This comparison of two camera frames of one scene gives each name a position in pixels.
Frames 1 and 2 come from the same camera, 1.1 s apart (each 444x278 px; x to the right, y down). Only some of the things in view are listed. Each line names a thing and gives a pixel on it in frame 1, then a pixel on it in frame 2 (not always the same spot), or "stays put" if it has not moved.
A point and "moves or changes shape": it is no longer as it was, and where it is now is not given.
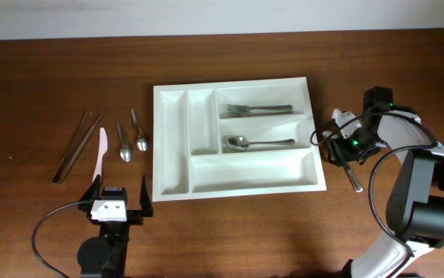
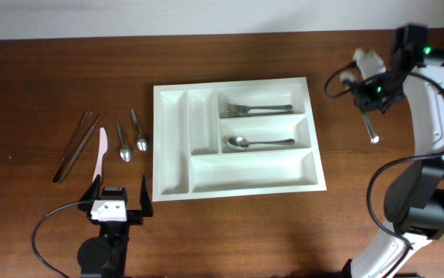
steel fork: (232, 108) stays put
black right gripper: (337, 157) → (366, 102)
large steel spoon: (355, 182) moves or changes shape
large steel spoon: (239, 143) stays put
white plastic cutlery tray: (234, 138) stays put
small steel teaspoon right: (141, 142) stays put
